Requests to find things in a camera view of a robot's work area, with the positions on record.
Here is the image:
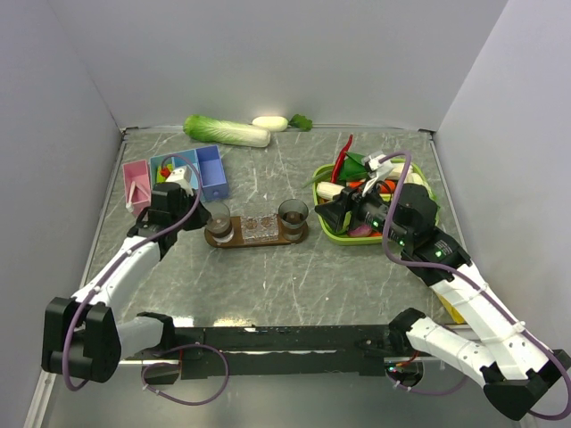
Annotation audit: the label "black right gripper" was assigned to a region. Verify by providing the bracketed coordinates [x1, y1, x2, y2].
[314, 176, 411, 247]

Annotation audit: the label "dark glass cup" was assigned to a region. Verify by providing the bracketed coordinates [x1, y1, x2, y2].
[277, 199, 309, 243]

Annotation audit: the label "frosted clear glass cup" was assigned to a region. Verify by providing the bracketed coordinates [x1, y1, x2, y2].
[205, 202, 234, 243]

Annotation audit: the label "clear textured plastic holder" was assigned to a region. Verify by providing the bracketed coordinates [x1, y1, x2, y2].
[240, 214, 279, 243]

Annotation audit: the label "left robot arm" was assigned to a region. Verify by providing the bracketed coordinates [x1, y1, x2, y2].
[41, 182, 211, 391]

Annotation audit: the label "yellow cabbage by arm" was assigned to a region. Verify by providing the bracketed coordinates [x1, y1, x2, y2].
[435, 292, 467, 325]

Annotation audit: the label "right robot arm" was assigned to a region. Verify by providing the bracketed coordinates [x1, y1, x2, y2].
[315, 184, 570, 421]

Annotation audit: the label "green toothpaste tubes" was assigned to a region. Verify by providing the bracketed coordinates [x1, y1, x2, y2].
[156, 164, 172, 183]

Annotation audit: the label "brown wooden tray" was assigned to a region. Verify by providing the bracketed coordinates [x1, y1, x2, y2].
[204, 214, 309, 248]

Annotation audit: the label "white celery stalk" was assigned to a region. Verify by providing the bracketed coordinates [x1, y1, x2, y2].
[316, 181, 344, 201]

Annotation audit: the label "green plastic vegetable basket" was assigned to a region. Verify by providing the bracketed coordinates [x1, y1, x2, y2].
[310, 162, 427, 246]

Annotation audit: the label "purple onion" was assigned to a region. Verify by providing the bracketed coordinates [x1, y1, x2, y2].
[347, 225, 374, 238]

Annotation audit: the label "green scallion leaf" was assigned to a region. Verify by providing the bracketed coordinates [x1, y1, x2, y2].
[302, 171, 331, 188]

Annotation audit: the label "red chili pepper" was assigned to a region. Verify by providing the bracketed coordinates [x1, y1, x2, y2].
[330, 134, 353, 184]

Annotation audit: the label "teal drawer box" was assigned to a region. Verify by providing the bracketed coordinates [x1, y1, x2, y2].
[149, 155, 174, 187]

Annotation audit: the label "pink drawer box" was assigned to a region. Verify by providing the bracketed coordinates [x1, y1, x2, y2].
[122, 160, 151, 217]

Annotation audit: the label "purple drawer box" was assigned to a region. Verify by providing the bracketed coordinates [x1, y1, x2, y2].
[195, 145, 229, 202]

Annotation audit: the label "bok choy in basket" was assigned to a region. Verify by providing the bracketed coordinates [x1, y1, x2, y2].
[337, 151, 415, 183]

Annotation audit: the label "orange carrot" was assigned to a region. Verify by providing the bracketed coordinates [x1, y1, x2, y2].
[347, 179, 396, 194]

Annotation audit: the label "napa cabbage on table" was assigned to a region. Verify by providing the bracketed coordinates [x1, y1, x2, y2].
[183, 114, 271, 148]

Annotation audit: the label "napa cabbage in basket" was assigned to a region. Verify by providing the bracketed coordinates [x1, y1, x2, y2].
[405, 172, 440, 210]

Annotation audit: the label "white daikon radish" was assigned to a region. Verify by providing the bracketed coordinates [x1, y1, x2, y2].
[252, 114, 313, 132]

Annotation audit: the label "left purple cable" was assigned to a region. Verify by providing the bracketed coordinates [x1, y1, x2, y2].
[62, 153, 230, 406]

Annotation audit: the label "purple cable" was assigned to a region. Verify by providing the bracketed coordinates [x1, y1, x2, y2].
[62, 153, 230, 406]
[381, 150, 571, 421]

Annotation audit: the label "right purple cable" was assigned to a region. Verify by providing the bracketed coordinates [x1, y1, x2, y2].
[381, 150, 571, 421]

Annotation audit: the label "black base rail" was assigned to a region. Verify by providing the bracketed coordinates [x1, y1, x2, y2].
[122, 324, 441, 380]

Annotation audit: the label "aluminium frame rail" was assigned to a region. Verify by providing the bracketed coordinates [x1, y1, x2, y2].
[22, 325, 517, 428]

